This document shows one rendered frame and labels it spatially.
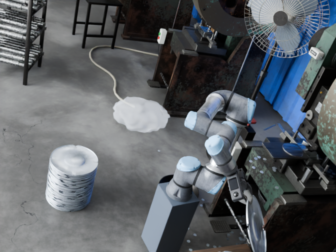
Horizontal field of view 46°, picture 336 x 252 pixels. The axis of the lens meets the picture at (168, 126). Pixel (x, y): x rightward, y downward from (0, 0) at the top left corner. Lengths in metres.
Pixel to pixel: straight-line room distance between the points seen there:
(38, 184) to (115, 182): 0.53
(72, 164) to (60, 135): 0.77
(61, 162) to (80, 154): 0.14
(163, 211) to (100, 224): 0.49
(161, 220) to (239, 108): 0.78
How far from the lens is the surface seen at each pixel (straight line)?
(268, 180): 2.39
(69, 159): 2.52
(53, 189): 2.56
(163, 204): 2.26
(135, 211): 2.72
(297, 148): 2.43
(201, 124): 1.69
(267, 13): 2.91
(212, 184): 2.10
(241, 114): 2.03
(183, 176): 2.12
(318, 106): 2.31
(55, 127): 3.31
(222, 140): 1.63
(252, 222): 1.81
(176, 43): 3.83
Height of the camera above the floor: 1.92
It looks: 32 degrees down
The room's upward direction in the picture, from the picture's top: 17 degrees clockwise
